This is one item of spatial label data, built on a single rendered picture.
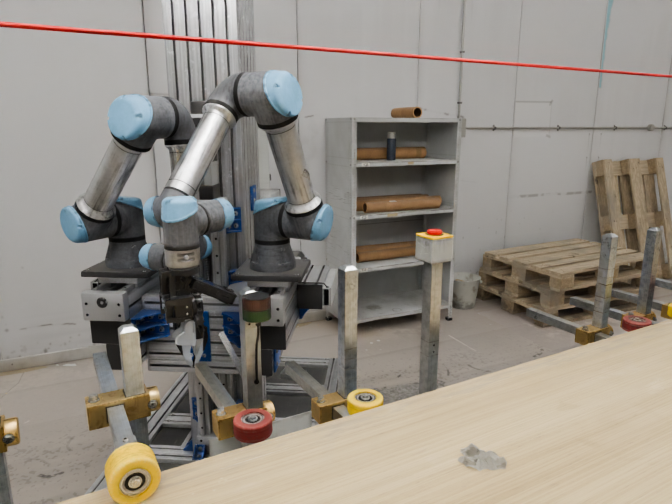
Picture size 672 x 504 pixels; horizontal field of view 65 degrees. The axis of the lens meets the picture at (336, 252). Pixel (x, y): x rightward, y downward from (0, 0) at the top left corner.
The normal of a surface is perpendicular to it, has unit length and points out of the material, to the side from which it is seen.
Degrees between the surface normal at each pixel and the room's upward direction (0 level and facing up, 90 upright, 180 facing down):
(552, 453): 0
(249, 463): 0
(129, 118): 84
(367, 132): 90
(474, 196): 90
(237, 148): 90
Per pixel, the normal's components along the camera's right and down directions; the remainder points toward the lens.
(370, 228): 0.43, 0.21
